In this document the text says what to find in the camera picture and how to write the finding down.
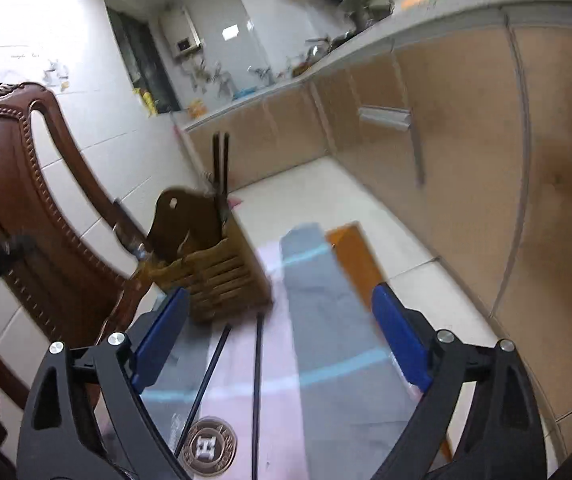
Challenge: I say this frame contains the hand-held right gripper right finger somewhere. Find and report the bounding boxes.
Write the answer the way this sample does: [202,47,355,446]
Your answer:
[368,284,549,480]

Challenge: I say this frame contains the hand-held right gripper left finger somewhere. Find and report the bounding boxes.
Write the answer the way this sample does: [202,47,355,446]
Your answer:
[16,287,192,480]

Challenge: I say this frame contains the black chopstick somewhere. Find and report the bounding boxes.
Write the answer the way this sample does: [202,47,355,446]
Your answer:
[173,325,232,458]
[211,132,227,202]
[251,311,265,480]

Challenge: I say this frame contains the wooden utensil holder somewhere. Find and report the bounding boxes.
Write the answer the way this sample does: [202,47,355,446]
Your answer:
[145,186,274,326]

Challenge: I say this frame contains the striped tablecloth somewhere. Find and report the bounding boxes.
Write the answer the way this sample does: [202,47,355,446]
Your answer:
[96,220,467,480]

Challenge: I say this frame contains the carved wooden chair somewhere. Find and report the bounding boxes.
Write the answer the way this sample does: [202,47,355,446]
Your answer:
[0,81,167,461]

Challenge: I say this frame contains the round brown patterned coaster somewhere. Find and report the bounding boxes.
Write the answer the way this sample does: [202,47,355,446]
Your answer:
[178,417,237,476]

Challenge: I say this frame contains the wooden kitchen base cabinets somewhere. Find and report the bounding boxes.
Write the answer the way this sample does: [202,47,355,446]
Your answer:
[183,7,572,461]

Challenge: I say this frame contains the yellow bag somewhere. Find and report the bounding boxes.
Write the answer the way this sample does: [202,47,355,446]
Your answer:
[135,87,160,114]

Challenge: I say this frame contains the dark kitchen window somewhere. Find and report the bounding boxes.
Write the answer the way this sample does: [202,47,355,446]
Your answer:
[106,5,182,114]

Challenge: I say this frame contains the hanging kitchen tools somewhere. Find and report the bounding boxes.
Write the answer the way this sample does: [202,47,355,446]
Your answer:
[181,57,238,97]

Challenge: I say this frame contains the metal sink faucet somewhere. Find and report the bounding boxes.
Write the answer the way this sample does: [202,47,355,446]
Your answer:
[247,64,275,84]

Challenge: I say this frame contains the white water heater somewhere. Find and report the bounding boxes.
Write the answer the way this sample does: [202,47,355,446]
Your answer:
[158,6,202,61]

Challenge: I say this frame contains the black cooking pot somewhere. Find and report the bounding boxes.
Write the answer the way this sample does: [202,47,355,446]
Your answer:
[367,2,397,24]

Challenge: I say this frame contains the small wall decal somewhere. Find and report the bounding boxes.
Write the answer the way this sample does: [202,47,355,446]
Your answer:
[41,59,72,92]

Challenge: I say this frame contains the silver cabinet handle rail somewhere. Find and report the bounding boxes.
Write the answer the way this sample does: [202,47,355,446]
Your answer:
[358,105,413,131]

